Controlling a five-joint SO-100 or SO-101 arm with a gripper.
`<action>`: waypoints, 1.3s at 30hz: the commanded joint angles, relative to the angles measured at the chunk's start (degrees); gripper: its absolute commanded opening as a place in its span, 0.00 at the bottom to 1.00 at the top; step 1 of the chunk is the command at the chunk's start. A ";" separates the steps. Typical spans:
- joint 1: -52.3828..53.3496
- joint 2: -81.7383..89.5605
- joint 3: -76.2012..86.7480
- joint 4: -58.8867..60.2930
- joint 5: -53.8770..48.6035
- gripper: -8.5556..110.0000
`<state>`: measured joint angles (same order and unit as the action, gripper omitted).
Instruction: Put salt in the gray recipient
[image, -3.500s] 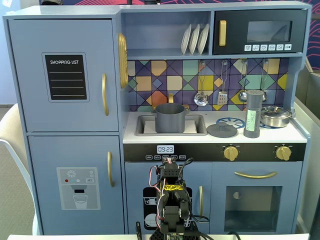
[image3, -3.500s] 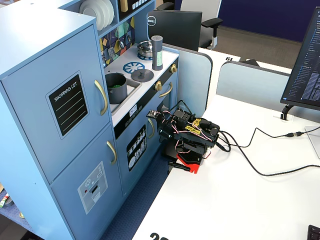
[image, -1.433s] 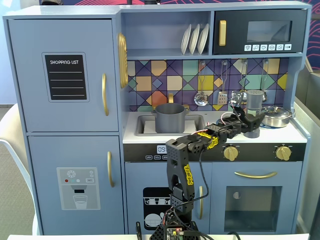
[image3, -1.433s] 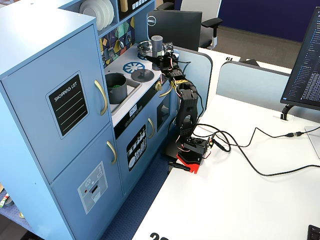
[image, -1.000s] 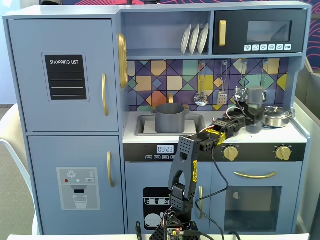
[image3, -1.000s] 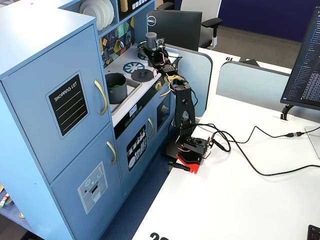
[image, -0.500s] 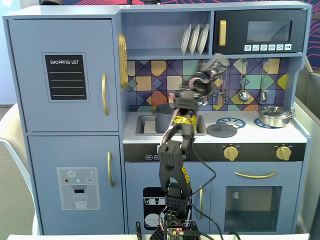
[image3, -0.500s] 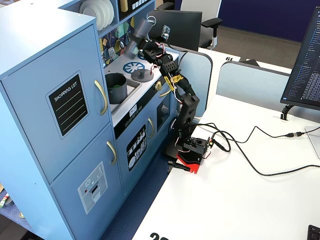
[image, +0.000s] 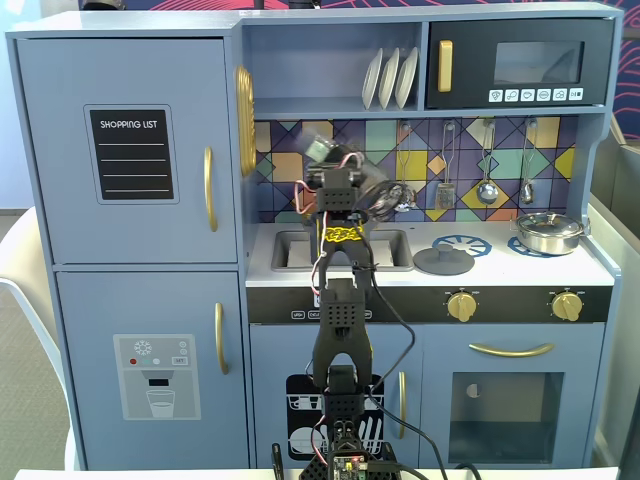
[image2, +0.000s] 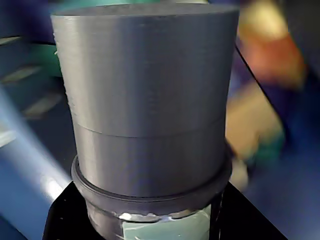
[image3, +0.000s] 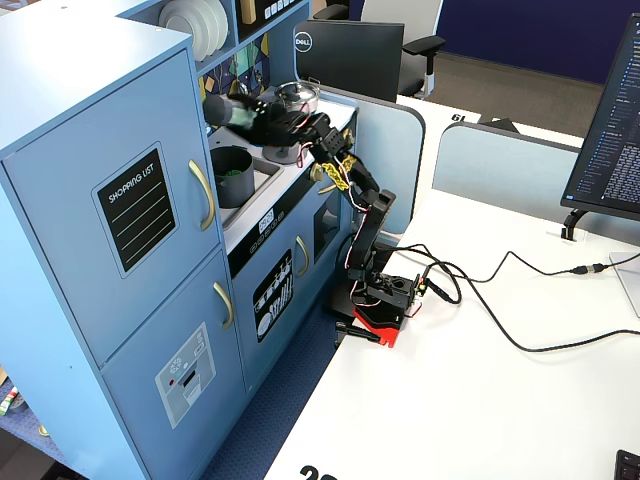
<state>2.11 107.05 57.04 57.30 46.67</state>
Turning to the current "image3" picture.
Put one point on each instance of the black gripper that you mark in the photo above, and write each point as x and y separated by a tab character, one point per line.
267	124

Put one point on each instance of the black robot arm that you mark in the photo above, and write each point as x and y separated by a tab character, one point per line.
370	225

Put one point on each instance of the gray pot lid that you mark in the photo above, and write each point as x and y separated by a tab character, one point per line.
280	154

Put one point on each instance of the shiny steel pot with lid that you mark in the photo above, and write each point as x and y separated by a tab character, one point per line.
297	95

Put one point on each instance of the gray toy sink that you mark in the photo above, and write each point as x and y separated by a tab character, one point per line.
265	175

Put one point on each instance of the green toy pieces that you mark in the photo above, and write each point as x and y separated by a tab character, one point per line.
231	172

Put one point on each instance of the colourful tile backsplash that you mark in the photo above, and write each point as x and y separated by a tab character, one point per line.
245	60

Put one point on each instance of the gray plastic pot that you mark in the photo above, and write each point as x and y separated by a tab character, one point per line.
232	187

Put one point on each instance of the gold stove knob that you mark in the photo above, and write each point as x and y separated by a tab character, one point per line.
348	136
316	173

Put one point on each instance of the digital clock display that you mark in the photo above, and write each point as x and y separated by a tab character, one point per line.
266	221

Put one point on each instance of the black stove control panel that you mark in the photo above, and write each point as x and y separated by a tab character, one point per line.
280	220

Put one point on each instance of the white toy plate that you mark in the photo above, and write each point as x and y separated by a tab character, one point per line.
180	25
225	25
211	25

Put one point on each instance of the black dell monitor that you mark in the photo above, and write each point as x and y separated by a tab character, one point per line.
350	55

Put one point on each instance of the black toy microwave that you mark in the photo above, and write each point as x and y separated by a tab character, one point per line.
280	12

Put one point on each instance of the blue oven door with window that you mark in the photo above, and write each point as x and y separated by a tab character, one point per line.
325	220

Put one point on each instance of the rounded blue gray desk divider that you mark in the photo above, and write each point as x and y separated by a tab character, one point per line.
385	150

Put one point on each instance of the black shopping list board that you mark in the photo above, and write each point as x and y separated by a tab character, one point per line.
135	210

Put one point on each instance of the black office chair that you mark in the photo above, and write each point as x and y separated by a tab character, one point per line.
415	45

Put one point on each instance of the black dishwasher sticker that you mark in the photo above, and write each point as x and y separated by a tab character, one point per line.
272	295

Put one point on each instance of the blue dishwasher door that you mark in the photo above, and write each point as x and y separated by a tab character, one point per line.
245	300

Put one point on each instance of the blue wooden toy kitchen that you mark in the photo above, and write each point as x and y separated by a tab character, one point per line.
75	75

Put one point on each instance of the blue toy fridge cabinet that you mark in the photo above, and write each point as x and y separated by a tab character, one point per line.
60	225

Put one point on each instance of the black table clamp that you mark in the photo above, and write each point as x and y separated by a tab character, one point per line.
357	331

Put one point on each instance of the low blue gray desk divider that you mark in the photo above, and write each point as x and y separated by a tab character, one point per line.
500	170

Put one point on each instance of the blue fridge door with dispenser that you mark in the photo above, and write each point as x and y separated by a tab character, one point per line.
150	360

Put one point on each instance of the gray ice dispenser sticker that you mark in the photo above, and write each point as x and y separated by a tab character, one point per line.
185	375

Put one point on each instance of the monitor showing code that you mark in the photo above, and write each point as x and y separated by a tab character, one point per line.
610	125

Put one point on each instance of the green red white packet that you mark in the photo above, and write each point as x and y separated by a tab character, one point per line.
7	400

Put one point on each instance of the black keyboard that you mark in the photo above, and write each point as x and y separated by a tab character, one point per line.
629	467

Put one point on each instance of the red robot base mount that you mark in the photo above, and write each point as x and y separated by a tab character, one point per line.
380	325

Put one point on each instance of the silver monitor base plate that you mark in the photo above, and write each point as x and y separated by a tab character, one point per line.
627	285

